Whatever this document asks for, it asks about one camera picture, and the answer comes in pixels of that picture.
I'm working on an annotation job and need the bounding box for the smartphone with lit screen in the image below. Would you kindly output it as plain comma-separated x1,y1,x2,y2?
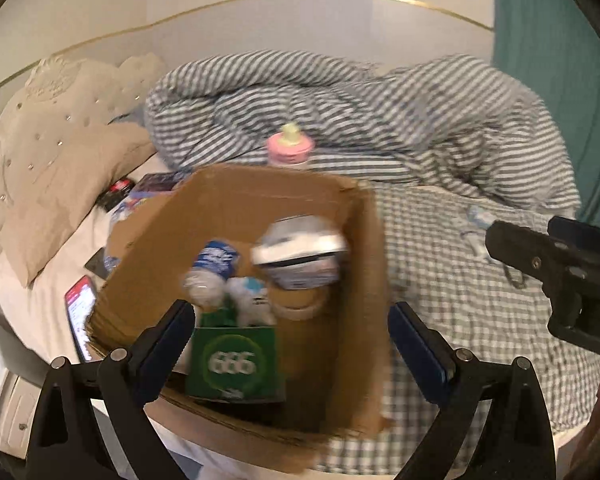
64,275,99,363

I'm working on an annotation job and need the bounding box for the black and red packet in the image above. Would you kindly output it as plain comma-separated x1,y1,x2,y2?
95,179,136,212

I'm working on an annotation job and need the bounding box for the white and blue package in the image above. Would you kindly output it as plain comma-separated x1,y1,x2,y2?
250,215,350,291

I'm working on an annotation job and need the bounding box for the beige tape roll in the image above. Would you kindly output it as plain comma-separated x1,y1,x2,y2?
270,285,331,322

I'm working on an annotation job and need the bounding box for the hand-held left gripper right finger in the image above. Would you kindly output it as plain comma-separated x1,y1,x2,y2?
387,301,556,480

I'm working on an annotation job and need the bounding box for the dark purple box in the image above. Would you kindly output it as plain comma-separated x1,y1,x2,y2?
129,172,192,197

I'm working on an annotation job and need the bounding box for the brown cardboard box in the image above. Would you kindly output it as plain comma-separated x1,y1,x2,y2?
82,162,393,463

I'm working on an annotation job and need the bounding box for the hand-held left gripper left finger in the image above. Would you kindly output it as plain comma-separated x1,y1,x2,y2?
25,299,196,480

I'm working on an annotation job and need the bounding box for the beige pillow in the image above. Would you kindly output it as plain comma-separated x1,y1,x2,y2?
0,122,157,288

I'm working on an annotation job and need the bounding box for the beige tufted headboard cushion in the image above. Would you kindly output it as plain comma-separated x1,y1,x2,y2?
0,54,166,261

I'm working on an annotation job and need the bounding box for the blue and white small packet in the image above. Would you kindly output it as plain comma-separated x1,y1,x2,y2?
460,205,498,261

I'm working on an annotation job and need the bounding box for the dark card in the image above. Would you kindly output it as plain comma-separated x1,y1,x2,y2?
84,247,109,279

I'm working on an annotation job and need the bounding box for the grey checked duvet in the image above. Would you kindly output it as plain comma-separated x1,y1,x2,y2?
144,50,581,211

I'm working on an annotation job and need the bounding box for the white nightstand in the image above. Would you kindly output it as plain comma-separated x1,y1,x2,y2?
0,310,43,458

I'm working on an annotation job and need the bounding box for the teal curtain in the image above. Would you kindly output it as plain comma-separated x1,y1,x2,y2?
490,0,600,221

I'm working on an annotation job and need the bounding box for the clear bottle with blue label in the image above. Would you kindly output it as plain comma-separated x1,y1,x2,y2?
182,240,241,308

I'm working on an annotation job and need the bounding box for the green and white carton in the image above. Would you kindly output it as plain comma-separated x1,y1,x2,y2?
185,305,287,403

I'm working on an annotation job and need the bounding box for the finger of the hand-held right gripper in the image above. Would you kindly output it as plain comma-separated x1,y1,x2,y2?
484,220,583,287
547,216,600,263

